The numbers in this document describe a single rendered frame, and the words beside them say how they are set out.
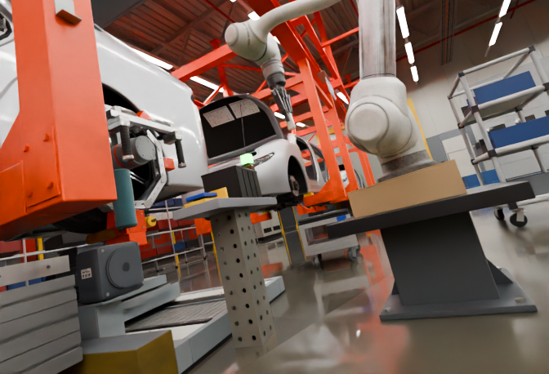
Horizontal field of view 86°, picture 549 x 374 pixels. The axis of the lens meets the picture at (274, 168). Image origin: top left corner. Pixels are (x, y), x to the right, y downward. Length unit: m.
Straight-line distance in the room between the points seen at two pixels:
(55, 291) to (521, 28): 15.37
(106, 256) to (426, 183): 1.03
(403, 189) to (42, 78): 1.08
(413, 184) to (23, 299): 1.03
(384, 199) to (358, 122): 0.26
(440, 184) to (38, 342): 1.08
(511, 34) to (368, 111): 14.57
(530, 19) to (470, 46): 1.98
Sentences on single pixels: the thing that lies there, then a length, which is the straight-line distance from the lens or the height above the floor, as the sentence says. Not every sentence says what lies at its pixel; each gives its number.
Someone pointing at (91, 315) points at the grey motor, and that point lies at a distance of 1.22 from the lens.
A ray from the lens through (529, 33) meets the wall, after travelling 15.38.
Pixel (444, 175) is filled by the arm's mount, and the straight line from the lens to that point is 0.94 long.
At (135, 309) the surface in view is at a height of 0.12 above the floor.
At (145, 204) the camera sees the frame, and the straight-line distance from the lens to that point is 1.68.
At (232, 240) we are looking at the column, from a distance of 1.00.
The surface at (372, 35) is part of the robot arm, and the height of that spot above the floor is 0.78.
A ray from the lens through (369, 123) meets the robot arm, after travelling 0.82.
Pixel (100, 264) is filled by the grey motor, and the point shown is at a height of 0.35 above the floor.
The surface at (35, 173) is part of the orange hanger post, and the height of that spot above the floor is 0.62.
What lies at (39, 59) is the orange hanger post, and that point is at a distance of 1.13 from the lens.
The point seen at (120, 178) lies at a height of 0.69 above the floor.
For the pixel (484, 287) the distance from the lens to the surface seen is 1.02.
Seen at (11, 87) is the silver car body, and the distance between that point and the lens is 1.65.
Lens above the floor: 0.33
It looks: 11 degrees up
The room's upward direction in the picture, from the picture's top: 14 degrees counter-clockwise
